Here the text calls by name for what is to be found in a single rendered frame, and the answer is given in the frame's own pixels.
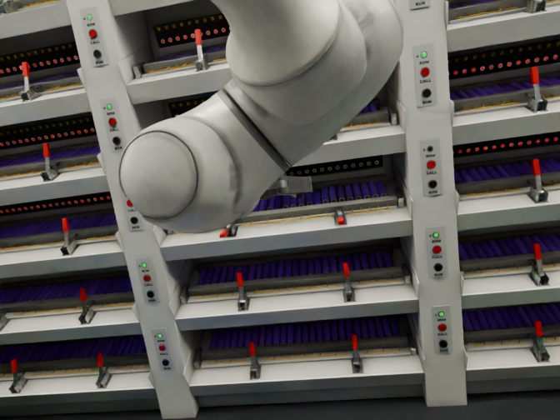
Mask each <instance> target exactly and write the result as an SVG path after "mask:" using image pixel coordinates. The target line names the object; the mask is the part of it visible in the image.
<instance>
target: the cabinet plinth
mask: <svg viewBox="0 0 560 420"><path fill-rule="evenodd" d="M466 389H467V394H469V393H502V392H519V391H536V390H553V389H560V376H559V377H529V378H513V379H498V380H482V381H466ZM418 396H423V384H422V383H420V384H404V385H389V386H373V387H343V388H327V389H312V390H296V391H281V392H250V393H234V394H218V395H203V396H197V398H198V402H199V407H216V406H234V405H251V404H268V403H300V402H317V401H334V400H352V399H369V398H401V397H418ZM150 409H160V407H159V403H158V398H142V399H126V400H110V401H95V402H65V403H49V404H33V405H17V406H1V407H0V417H16V416H32V415H49V414H66V413H99V412H116V411H133V410H150Z"/></svg>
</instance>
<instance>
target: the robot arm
mask: <svg viewBox="0 0 560 420"><path fill-rule="evenodd" d="M210 1H212V2H213V3H214V4H215V5H216V6H217V7H218V8H219V9H220V10H221V12H222V13H223V15H224V16H225V18H226V19H227V21H228V23H229V26H230V28H231V32H230V33H229V36H228V39H227V46H226V58H227V63H228V65H229V67H230V68H231V74H232V79H231V80H230V81H229V82H228V83H227V84H226V85H225V86H224V87H223V88H224V90H225V91H226V92H225V91H224V90H223V89H220V90H219V91H218V92H217V93H216V94H214V95H213V96H212V97H210V98H209V99H208V100H207V101H206V102H203V103H202V104H200V105H199V106H197V107H195V108H194V109H192V110H190V111H188V112H185V113H183V114H181V115H179V116H177V117H174V118H169V119H167V120H164V121H161V122H158V123H155V124H153V125H152V126H150V127H147V128H145V129H144V130H142V131H141V132H140V133H138V134H137V135H136V136H134V137H133V138H132V139H131V140H130V141H129V143H128V144H127V146H126V147H125V148H124V150H123V152H122V156H121V158H120V162H119V167H118V179H119V184H120V187H121V189H122V191H123V193H124V194H125V195H126V197H128V199H129V200H130V201H131V203H132V205H133V206H134V207H135V208H136V209H137V210H138V211H139V212H140V213H141V214H142V217H143V218H144V219H145V220H146V221H148V222H150V223H152V224H154V225H156V226H158V227H160V228H164V229H167V230H170V231H174V232H178V233H207V232H211V231H214V230H218V229H219V228H223V227H225V226H227V225H228V224H230V223H232V222H234V221H235V220H238V219H239V218H240V219H242V218H245V217H246V216H247V215H248V214H249V213H251V212H252V210H253V209H254V208H255V207H256V206H257V205H258V203H259V201H260V200H265V199H270V198H272V196H278V195H290V194H291V196H292V197H294V198H303V194H302V193H311V192H312V191H313V187H312V179H311V177H294V176H285V175H283V174H284V173H285V172H286V171H287V170H288V169H289V168H290V167H289V165H290V166H293V165H294V164H295V163H297V162H298V161H300V160H301V159H302V158H304V157H306V156H307V155H308V154H309V153H312V152H314V151H315V150H317V149H318V148H320V147H321V146H322V145H323V144H324V143H325V142H327V141H328V140H329V139H330V138H332V137H333V136H334V135H335V134H336V133H338V132H339V131H340V130H341V129H342V128H344V127H345V126H346V125H347V124H348V123H349V122H350V121H351V120H352V119H353V118H355V117H356V116H357V115H358V114H359V113H360V112H361V111H362V110H363V109H364V108H365V107H366V106H367V105H368V104H369V103H370V102H371V101H372V99H373V98H374V97H375V96H376V95H377V93H378V92H379V91H380V90H381V88H382V87H383V85H384V84H385V83H386V81H387V80H388V79H389V77H390V76H391V74H392V73H393V70H394V68H395V67H396V65H397V63H398V60H399V58H400V56H401V54H402V51H403V21H402V18H401V15H400V13H399V11H398V8H397V6H396V5H395V3H394V2H393V0H210ZM288 164H289V165H288ZM262 195H263V196H262Z"/></svg>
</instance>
